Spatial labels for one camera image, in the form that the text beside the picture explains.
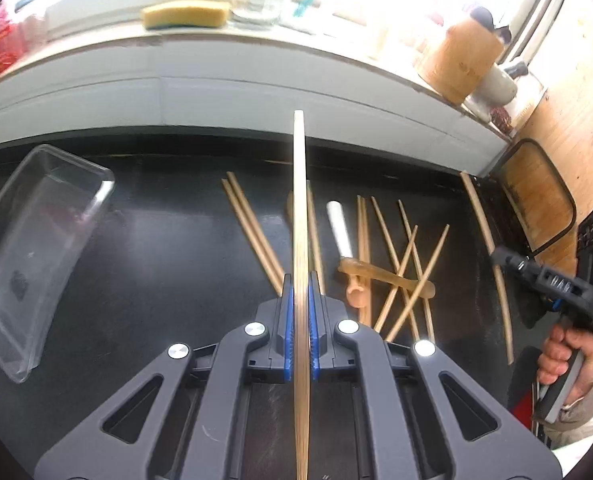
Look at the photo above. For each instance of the small translucent amber spoon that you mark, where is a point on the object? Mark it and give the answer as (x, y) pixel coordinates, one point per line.
(357, 296)

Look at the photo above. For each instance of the bamboo chopstick right pile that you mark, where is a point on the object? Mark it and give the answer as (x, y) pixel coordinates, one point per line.
(416, 293)

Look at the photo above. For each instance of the white handled utensil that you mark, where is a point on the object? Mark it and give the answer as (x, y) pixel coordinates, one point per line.
(339, 229)

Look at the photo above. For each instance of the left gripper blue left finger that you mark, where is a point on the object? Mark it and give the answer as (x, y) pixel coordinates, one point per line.
(288, 349)

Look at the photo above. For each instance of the brown wooden spoon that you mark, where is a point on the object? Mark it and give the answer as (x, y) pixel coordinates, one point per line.
(290, 210)

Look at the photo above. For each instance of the person right hand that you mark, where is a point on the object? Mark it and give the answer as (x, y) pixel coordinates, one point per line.
(554, 360)

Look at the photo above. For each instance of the long curved bamboo chopstick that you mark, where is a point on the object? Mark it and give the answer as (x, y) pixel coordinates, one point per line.
(301, 378)

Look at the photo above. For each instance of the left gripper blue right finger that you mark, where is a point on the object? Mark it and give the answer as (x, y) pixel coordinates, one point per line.
(314, 343)

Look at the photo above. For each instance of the thin bamboo chopstick beside spoon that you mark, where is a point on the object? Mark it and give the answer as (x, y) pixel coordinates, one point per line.
(314, 240)

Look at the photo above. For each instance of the bamboo chopstick pair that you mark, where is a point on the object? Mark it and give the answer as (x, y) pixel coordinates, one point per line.
(257, 229)
(255, 242)

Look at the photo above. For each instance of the yellow sponge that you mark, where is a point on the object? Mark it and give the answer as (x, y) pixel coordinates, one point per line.
(185, 13)

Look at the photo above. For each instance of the clear plastic container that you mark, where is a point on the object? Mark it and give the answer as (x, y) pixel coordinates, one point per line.
(48, 209)

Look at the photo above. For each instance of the wooden utensil holder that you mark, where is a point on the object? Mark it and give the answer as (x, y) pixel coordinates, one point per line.
(454, 63)

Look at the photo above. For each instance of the white ceramic jar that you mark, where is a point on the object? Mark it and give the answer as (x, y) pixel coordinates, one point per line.
(498, 87)

